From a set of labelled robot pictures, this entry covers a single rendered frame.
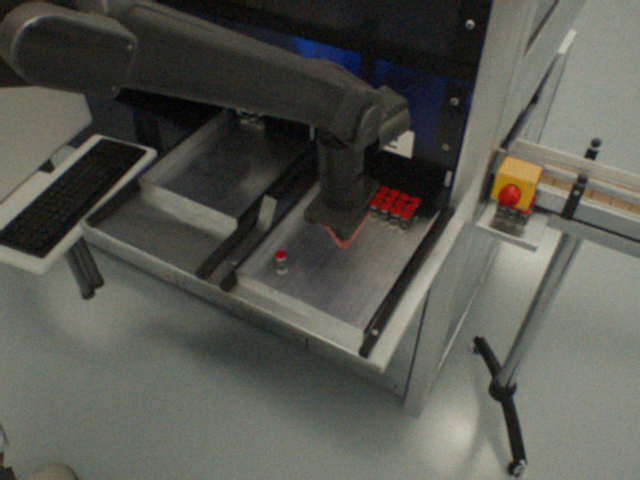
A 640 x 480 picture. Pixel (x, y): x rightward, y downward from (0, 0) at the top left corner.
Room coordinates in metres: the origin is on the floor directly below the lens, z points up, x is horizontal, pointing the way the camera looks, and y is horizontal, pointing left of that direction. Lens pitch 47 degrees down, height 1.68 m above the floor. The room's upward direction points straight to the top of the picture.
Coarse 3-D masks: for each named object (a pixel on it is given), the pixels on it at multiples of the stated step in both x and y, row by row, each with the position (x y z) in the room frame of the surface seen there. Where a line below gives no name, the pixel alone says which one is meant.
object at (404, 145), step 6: (408, 132) 0.91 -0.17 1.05; (402, 138) 0.91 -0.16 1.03; (408, 138) 0.91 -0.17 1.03; (396, 144) 0.92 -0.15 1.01; (402, 144) 0.91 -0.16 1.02; (408, 144) 0.90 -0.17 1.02; (390, 150) 0.92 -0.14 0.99; (396, 150) 0.92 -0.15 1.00; (402, 150) 0.91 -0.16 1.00; (408, 150) 0.90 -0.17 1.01; (408, 156) 0.90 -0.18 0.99
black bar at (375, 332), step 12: (444, 216) 0.83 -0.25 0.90; (444, 228) 0.80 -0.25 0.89; (432, 240) 0.76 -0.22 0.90; (420, 252) 0.73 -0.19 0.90; (420, 264) 0.70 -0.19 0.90; (408, 276) 0.67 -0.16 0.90; (396, 288) 0.64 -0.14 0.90; (408, 288) 0.65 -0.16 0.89; (396, 300) 0.61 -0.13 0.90; (384, 312) 0.58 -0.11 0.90; (384, 324) 0.56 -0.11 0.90; (372, 336) 0.53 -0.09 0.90; (360, 348) 0.51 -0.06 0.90; (372, 348) 0.52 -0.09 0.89
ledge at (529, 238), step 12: (492, 204) 0.88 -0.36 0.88; (480, 216) 0.85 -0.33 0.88; (492, 216) 0.85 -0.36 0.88; (540, 216) 0.85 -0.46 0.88; (480, 228) 0.82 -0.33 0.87; (492, 228) 0.81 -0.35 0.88; (504, 228) 0.81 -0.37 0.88; (528, 228) 0.81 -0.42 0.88; (540, 228) 0.81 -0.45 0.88; (504, 240) 0.79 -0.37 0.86; (516, 240) 0.78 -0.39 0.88; (528, 240) 0.78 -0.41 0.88
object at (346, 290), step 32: (288, 224) 0.81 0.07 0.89; (320, 224) 0.82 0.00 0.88; (416, 224) 0.82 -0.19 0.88; (256, 256) 0.71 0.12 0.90; (288, 256) 0.73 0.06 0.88; (320, 256) 0.73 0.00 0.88; (352, 256) 0.73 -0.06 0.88; (384, 256) 0.73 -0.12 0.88; (256, 288) 0.64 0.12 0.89; (288, 288) 0.65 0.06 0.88; (320, 288) 0.65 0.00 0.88; (352, 288) 0.65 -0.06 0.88; (384, 288) 0.65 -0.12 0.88; (320, 320) 0.58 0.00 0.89; (352, 320) 0.58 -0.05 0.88
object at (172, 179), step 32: (224, 128) 1.16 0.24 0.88; (256, 128) 1.16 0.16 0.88; (160, 160) 0.99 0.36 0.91; (192, 160) 1.03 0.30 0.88; (224, 160) 1.03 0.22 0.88; (256, 160) 1.03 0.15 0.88; (288, 160) 1.03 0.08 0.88; (160, 192) 0.90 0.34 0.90; (192, 192) 0.92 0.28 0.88; (224, 192) 0.92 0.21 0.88; (256, 192) 0.92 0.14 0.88; (224, 224) 0.82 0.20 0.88
